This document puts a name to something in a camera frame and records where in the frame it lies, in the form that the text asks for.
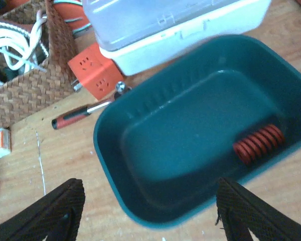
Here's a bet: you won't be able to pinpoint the brown wicker basket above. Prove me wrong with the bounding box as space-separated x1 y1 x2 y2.
0 1 77 128

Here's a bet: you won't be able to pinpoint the teal plastic tray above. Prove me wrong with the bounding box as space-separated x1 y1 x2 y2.
93 35 301 228

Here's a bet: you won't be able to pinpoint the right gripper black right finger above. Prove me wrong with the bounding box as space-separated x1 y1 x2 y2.
216 178 301 240

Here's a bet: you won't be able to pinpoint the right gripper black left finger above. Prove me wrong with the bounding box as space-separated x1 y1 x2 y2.
0 178 85 240

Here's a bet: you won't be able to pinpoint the red handled small tool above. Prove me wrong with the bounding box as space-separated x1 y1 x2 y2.
51 81 132 131

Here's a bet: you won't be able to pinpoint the red small box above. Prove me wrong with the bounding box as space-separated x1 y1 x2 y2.
68 43 123 100

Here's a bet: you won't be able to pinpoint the white coiled cables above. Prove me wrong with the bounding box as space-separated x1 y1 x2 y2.
0 10 50 88

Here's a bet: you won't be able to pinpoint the white clear toolbox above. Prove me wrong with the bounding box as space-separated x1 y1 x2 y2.
82 0 271 76

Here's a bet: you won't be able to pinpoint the red spring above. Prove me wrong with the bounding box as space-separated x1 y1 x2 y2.
233 124 285 166

